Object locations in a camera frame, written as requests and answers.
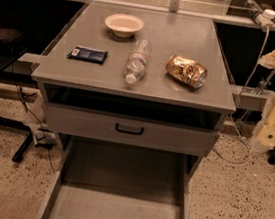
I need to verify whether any clear plastic water bottle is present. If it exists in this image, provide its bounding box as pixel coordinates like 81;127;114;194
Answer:
124;39;151;85

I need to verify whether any blue snack packet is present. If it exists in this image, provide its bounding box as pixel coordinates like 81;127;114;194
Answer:
67;46;108;64

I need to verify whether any grey drawer cabinet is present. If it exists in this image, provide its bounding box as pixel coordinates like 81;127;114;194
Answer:
11;0;248;219

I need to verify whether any open grey lower drawer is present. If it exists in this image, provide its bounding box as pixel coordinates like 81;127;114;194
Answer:
37;139;190;219

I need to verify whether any crushed orange soda can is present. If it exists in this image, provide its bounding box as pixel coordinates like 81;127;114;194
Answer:
165;55;208;89

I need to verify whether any white power cable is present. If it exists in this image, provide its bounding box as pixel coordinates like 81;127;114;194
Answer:
210;22;271;167

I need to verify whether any black drawer handle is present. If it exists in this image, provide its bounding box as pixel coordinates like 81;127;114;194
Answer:
115;123;144;136

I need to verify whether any white power strip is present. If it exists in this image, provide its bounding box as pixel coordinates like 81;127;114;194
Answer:
244;0;275;30

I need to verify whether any white paper bowl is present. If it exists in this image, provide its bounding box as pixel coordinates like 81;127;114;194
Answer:
105;13;144;38

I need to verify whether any grey closed drawer front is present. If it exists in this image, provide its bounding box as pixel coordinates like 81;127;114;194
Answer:
45;103;219;157

